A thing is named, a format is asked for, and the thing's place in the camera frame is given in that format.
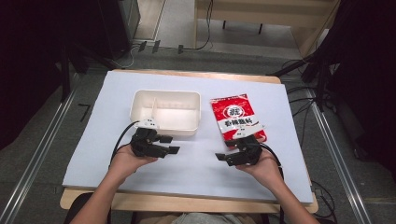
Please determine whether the black looped floor cable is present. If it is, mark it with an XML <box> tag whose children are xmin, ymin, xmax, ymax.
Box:
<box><xmin>311</xmin><ymin>179</ymin><xmax>339</xmax><ymax>224</ymax></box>

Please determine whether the person's right hand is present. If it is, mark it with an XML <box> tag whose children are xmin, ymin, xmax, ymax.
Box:
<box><xmin>234</xmin><ymin>149</ymin><xmax>286</xmax><ymax>194</ymax></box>

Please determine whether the light wooden bench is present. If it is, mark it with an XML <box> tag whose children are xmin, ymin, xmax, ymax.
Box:
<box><xmin>193</xmin><ymin>0</ymin><xmax>341</xmax><ymax>60</ymax></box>

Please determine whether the black stand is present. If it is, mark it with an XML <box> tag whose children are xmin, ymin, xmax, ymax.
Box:
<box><xmin>266</xmin><ymin>52</ymin><xmax>335</xmax><ymax>113</ymax></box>
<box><xmin>57</xmin><ymin>43</ymin><xmax>110</xmax><ymax>103</ymax></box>

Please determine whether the red and white seasoning packet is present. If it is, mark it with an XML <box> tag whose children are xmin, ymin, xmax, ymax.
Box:
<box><xmin>209</xmin><ymin>92</ymin><xmax>268</xmax><ymax>149</ymax></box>

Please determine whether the white plastic container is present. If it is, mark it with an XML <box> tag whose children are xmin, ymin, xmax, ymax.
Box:
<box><xmin>129</xmin><ymin>89</ymin><xmax>202</xmax><ymax>138</ymax></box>

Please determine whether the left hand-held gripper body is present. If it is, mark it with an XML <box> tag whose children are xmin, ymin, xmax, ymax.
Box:
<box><xmin>130</xmin><ymin>118</ymin><xmax>171</xmax><ymax>159</ymax></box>

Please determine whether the black cabinet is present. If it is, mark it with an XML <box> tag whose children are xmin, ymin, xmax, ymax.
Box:
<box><xmin>96</xmin><ymin>0</ymin><xmax>142</xmax><ymax>61</ymax></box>

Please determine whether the person's left hand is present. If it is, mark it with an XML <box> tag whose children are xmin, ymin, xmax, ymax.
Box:
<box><xmin>108</xmin><ymin>144</ymin><xmax>159</xmax><ymax>185</ymax></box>

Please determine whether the wooden table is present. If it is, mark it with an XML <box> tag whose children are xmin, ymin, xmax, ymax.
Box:
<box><xmin>59</xmin><ymin>68</ymin><xmax>319</xmax><ymax>215</ymax></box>

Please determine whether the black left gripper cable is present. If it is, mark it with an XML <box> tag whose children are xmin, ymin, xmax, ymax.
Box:
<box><xmin>108</xmin><ymin>120</ymin><xmax>140</xmax><ymax>169</ymax></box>

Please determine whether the person's grey clothing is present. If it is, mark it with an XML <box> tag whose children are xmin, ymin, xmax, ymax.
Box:
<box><xmin>172</xmin><ymin>212</ymin><xmax>248</xmax><ymax>224</ymax></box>

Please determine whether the dark curtain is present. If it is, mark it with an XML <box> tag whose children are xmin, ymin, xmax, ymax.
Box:
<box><xmin>0</xmin><ymin>0</ymin><xmax>104</xmax><ymax>150</ymax></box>
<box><xmin>311</xmin><ymin>0</ymin><xmax>396</xmax><ymax>181</ymax></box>

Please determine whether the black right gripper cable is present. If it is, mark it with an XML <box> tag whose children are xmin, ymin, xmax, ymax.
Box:
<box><xmin>261</xmin><ymin>142</ymin><xmax>286</xmax><ymax>224</ymax></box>

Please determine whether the white table cover sheet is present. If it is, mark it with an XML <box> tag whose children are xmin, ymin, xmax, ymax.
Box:
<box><xmin>62</xmin><ymin>70</ymin><xmax>314</xmax><ymax>205</ymax></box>

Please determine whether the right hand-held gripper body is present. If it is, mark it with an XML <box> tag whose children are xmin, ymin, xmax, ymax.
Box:
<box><xmin>226</xmin><ymin>124</ymin><xmax>266</xmax><ymax>167</ymax></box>

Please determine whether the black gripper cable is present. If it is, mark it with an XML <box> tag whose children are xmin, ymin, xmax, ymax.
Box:
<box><xmin>108</xmin><ymin>120</ymin><xmax>140</xmax><ymax>169</ymax></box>
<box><xmin>261</xmin><ymin>142</ymin><xmax>286</xmax><ymax>224</ymax></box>

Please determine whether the metal floor rail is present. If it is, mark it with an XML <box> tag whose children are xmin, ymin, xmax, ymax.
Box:
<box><xmin>305</xmin><ymin>88</ymin><xmax>374</xmax><ymax>224</ymax></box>
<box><xmin>0</xmin><ymin>87</ymin><xmax>79</xmax><ymax>224</ymax></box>

